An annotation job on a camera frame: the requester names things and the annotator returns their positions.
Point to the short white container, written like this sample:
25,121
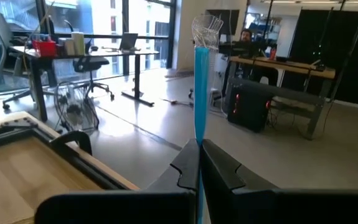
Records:
69,46

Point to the black office chair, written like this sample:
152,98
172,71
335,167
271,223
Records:
90,63

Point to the red box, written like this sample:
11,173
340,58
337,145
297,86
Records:
45,48

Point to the black computer tower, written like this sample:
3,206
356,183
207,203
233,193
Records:
248,107

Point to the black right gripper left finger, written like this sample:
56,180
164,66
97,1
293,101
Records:
119,207

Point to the blue straw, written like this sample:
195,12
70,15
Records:
201,93

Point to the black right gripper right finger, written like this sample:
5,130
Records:
290,207

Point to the black metal table frame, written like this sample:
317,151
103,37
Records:
73,158

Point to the open laptop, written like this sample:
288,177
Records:
128,41

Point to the black top desk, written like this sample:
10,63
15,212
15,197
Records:
104,53

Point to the wooden top desk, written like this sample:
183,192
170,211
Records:
290,67

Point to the black wall monitor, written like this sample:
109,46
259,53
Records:
228,20

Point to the black floor fan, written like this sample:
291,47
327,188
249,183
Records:
76,109

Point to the person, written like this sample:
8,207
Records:
245,35

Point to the red bottle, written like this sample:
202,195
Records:
272,53

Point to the tall white roll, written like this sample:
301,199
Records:
78,43

